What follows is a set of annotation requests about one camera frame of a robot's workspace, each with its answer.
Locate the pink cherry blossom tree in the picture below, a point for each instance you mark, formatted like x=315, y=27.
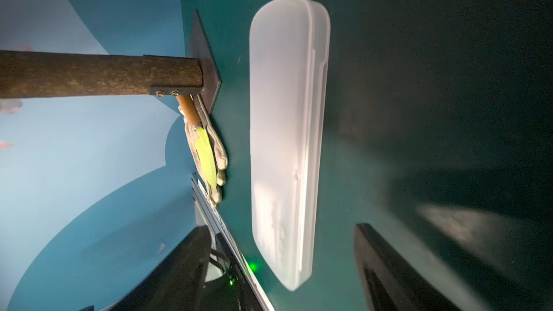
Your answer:
x=31, y=74

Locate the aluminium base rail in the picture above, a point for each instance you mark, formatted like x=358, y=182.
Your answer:
x=230, y=283

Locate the white pencil case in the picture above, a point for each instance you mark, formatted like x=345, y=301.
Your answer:
x=289, y=44

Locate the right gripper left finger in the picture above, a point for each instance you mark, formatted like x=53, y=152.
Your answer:
x=177, y=282

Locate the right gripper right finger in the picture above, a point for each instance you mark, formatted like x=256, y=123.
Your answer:
x=389, y=282

